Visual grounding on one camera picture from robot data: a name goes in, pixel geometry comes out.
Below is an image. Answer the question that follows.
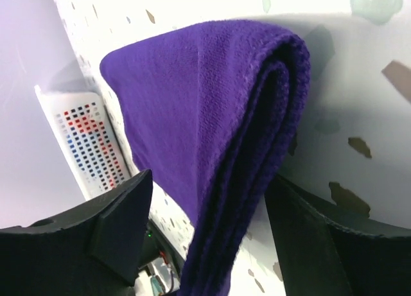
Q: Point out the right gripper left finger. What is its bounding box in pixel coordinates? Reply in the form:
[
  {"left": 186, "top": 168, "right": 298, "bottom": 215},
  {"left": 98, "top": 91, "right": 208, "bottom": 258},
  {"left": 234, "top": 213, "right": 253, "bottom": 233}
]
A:
[{"left": 1, "top": 170, "right": 153, "bottom": 295}]

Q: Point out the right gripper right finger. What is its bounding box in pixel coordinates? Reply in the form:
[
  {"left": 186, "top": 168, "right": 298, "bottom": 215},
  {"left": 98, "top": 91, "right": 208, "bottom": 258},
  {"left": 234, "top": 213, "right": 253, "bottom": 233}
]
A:
[{"left": 265, "top": 176, "right": 410, "bottom": 296}]

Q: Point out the purple towel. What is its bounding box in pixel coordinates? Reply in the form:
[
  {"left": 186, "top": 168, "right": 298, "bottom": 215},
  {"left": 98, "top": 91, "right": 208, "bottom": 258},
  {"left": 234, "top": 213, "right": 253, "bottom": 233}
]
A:
[{"left": 100, "top": 20, "right": 310, "bottom": 295}]

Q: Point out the white plastic basket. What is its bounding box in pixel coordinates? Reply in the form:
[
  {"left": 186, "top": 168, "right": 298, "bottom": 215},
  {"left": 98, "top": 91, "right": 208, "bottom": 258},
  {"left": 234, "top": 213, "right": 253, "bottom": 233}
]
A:
[{"left": 34, "top": 85, "right": 130, "bottom": 200}]

